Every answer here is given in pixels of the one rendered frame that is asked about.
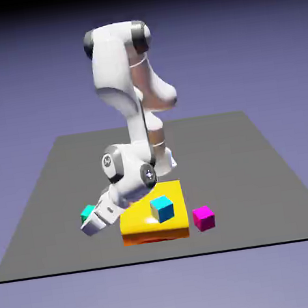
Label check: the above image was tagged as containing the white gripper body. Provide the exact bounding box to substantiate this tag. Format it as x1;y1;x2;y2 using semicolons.
78;209;109;238

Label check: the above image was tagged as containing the small green cube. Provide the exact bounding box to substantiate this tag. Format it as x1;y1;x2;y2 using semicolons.
79;203;99;225

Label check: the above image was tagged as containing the small cyan cube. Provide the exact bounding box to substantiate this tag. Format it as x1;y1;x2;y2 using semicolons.
148;194;177;225

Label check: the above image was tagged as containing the small magenta cube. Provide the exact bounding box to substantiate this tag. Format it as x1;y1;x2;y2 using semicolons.
191;204;217;233

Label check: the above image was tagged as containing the large yellow box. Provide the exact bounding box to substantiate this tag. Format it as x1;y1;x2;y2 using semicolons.
114;178;191;248

